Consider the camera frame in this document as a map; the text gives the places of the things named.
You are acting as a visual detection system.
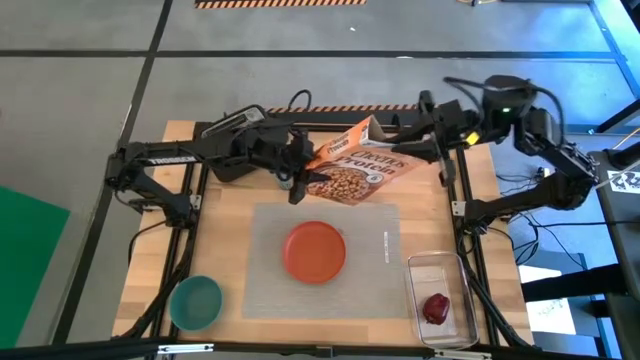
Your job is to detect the black floor cable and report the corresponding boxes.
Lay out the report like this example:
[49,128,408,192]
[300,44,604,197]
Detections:
[519,212,640,266]

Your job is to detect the teal round bowl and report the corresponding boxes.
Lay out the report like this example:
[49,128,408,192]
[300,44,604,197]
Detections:
[168,274,224,332]

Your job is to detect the white printed cart sticker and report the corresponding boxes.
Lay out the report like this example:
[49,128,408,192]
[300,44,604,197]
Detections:
[606,169,640,196]

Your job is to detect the black stand base leg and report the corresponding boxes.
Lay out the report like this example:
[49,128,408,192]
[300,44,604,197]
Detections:
[589,98,640,135]

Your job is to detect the black two-slot toaster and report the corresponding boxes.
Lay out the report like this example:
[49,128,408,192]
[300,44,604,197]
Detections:
[198,103,281,184]

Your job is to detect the short orange black hazard tape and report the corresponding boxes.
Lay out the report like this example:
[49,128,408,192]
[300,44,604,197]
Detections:
[264,103,419,114]

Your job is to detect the grey woven placemat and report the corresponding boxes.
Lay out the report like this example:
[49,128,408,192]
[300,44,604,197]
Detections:
[242,202,409,321]

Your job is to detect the white floor paper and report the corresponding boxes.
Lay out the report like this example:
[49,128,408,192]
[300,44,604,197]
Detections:
[519,264,577,336]

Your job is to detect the black equipment cart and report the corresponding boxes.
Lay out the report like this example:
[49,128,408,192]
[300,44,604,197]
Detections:
[587,142,640,360]

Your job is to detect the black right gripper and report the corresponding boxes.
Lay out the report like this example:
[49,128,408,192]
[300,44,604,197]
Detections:
[390,90,481,187]

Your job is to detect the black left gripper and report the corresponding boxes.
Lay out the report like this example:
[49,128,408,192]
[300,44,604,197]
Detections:
[249,122,332,205]

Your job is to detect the black front frame bar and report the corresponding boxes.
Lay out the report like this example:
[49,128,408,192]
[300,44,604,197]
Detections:
[0,337,640,360]

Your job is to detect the black aluminium table frame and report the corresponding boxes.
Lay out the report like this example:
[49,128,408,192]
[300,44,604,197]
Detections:
[119,107,532,351]

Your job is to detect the clear rectangular plastic container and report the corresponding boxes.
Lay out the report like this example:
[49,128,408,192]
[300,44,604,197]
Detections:
[405,251,480,350]

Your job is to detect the dark red apple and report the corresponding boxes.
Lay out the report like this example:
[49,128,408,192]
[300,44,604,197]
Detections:
[422,292,451,326]

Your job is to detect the orange Cheerios Protein cereal box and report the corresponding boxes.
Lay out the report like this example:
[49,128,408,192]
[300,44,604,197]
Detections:
[304,114,426,207]

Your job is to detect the long orange black hazard tape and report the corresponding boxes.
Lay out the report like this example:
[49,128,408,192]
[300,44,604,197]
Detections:
[194,0,368,10]

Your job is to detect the orange round plate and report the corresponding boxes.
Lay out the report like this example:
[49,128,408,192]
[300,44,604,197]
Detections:
[282,220,347,286]

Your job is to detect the green floor mat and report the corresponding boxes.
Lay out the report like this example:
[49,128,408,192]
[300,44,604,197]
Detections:
[0,185,71,350]

